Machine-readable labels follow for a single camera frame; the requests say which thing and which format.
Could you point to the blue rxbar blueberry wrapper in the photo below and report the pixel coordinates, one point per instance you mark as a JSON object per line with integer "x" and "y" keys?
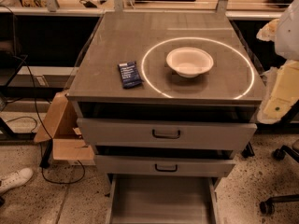
{"x": 130, "y": 76}

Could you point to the white sneaker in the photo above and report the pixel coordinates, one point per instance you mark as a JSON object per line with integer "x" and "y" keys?
{"x": 15, "y": 179}

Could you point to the grey middle drawer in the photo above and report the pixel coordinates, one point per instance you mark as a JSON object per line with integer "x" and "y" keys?
{"x": 129, "y": 165}

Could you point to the white paper bowl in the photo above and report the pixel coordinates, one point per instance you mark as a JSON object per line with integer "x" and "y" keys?
{"x": 189, "y": 62}

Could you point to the brown cardboard box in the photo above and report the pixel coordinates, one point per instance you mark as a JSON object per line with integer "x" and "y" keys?
{"x": 60, "y": 127}

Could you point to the grey top drawer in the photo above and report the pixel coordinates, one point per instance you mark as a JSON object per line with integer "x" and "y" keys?
{"x": 166, "y": 134}

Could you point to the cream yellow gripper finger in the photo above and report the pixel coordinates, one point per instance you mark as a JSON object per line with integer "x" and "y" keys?
{"x": 282, "y": 92}

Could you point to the grey open bottom drawer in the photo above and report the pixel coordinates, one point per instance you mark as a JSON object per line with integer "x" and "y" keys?
{"x": 152, "y": 199}

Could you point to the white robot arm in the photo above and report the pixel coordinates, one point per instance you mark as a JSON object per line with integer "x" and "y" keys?
{"x": 284, "y": 32}

